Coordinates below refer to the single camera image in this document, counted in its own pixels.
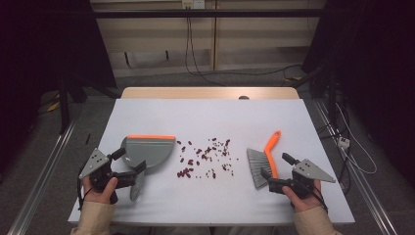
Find small beans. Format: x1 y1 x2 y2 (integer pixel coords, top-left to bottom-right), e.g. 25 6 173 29
175 136 240 180

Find black floor cable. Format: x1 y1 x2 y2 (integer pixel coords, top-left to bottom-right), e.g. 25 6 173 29
317 97 352 184

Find white wall socket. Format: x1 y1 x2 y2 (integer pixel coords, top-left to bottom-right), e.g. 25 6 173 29
181 0 206 10

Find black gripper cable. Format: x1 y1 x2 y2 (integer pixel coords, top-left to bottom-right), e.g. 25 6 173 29
312 181 329 213
75 169 90 211

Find aluminium floor rail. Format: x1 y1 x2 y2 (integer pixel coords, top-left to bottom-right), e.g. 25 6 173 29
8 120 78 235
312 99 399 235

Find black metal stand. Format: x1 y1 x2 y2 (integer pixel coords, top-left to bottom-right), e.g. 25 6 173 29
58 73 88 135

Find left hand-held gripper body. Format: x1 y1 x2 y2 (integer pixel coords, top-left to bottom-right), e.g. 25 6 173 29
78 148 138 194

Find person's left hand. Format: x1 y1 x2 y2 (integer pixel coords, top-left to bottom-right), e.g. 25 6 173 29
81 175 119 206

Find dark curtain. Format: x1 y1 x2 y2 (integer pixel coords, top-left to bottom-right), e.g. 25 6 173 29
300 0 415 189
0 0 117 177

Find grey brush with orange handle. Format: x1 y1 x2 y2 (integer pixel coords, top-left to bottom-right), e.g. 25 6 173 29
246 130 282 191

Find person's right hand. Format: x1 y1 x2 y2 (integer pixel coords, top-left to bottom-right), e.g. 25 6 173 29
281 179 324 214

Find grey dustpan with orange lip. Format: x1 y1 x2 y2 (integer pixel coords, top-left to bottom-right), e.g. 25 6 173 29
120 134 177 203

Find black hanging cable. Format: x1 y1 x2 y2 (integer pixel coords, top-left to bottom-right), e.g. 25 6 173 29
184 16 226 87

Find wooden table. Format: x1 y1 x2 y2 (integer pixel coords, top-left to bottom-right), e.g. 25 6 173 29
120 86 300 101

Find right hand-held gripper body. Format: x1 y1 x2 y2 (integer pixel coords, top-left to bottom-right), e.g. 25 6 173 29
267 159 337 201

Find black horizontal bar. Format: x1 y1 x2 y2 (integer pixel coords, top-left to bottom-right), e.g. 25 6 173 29
92 9 325 20

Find white floor cable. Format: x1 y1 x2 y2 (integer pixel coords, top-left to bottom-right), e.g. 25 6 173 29
336 102 378 175

